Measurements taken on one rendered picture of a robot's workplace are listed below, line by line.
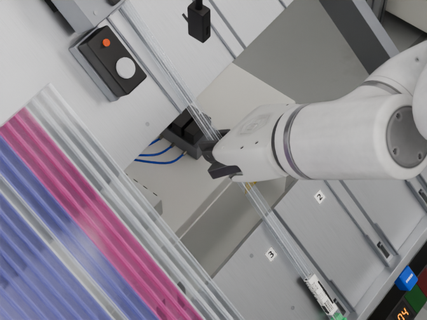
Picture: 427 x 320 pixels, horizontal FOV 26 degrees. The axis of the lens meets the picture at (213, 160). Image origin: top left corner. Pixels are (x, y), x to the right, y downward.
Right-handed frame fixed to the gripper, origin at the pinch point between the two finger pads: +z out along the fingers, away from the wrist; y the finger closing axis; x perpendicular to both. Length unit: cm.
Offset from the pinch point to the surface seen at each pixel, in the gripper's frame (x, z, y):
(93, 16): -22.8, -3.6, 6.9
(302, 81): 37, 88, -83
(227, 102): 8.5, 33.8, -25.8
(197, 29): -16.7, -12.8, 2.2
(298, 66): 34, 90, -86
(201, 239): 24.1, 35.1, -8.0
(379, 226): 24.2, -1.6, -14.0
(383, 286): 30.2, -3.2, -8.3
